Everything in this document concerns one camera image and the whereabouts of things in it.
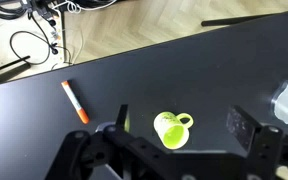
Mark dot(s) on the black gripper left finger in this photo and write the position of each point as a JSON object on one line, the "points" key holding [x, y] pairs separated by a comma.
{"points": [[122, 116]]}

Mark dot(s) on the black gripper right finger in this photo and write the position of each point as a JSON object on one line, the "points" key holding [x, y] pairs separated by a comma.
{"points": [[242, 128]]}

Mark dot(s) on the orange marker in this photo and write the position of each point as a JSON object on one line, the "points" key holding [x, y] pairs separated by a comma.
{"points": [[73, 100]]}

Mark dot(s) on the yellow mug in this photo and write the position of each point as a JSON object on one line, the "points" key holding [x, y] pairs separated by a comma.
{"points": [[165, 121]]}

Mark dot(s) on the white power strip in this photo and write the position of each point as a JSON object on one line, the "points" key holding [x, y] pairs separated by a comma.
{"points": [[54, 35]]}

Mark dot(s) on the black tripod leg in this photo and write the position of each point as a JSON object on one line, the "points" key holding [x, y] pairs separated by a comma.
{"points": [[224, 22]]}

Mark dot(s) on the thin black bar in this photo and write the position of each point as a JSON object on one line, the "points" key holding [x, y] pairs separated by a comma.
{"points": [[7, 65]]}

